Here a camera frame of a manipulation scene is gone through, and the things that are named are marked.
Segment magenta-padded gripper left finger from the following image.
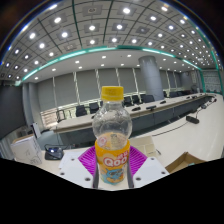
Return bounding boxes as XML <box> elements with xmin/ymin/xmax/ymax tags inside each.
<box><xmin>58</xmin><ymin>145</ymin><xmax>100</xmax><ymax>190</ymax></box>

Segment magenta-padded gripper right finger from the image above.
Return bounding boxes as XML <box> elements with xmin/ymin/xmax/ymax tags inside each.
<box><xmin>125</xmin><ymin>145</ymin><xmax>170</xmax><ymax>189</ymax></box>

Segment yellow-capped orange drink bottle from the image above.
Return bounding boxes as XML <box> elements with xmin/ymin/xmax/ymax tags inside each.
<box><xmin>91</xmin><ymin>85</ymin><xmax>133</xmax><ymax>185</ymax></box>

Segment white open organizer box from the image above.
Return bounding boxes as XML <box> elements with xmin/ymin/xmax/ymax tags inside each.
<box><xmin>132</xmin><ymin>134</ymin><xmax>158</xmax><ymax>158</ymax></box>

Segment brown cardboard box red label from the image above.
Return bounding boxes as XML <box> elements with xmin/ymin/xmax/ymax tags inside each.
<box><xmin>164</xmin><ymin>151</ymin><xmax>207</xmax><ymax>175</ymax></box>

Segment long grey conference desk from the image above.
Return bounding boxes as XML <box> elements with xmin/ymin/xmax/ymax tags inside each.
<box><xmin>51</xmin><ymin>92</ymin><xmax>218</xmax><ymax>141</ymax></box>

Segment black office chairs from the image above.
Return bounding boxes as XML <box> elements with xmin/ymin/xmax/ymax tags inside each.
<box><xmin>74</xmin><ymin>93</ymin><xmax>156</xmax><ymax>118</ymax></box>

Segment ceiling lights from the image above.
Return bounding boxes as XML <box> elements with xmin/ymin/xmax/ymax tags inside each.
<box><xmin>0</xmin><ymin>0</ymin><xmax>221</xmax><ymax>84</ymax></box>

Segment black box with cable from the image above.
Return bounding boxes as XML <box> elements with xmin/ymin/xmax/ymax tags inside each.
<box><xmin>151</xmin><ymin>114</ymin><xmax>200</xmax><ymax>137</ymax></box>

